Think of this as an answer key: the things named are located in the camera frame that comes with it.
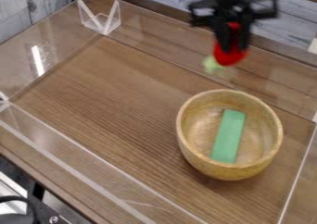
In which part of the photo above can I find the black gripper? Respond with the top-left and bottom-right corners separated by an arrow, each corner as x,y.
188,0 -> 278,53

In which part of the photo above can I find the red plush strawberry toy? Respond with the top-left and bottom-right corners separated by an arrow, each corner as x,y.
202,22 -> 248,74

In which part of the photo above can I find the wooden bowl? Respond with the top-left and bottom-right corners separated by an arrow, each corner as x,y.
175,89 -> 284,180

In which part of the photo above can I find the clear acrylic table barrier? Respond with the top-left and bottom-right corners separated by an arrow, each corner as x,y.
0,0 -> 317,224

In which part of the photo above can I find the green rectangular block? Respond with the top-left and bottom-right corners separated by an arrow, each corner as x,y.
209,109 -> 246,164

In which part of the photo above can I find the clear acrylic corner bracket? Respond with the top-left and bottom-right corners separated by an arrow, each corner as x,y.
77,0 -> 122,35

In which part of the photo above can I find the black metal frame bracket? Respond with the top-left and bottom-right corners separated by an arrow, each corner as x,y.
27,183 -> 71,224

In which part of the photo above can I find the black cable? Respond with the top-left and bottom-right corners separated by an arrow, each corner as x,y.
0,195 -> 42,224

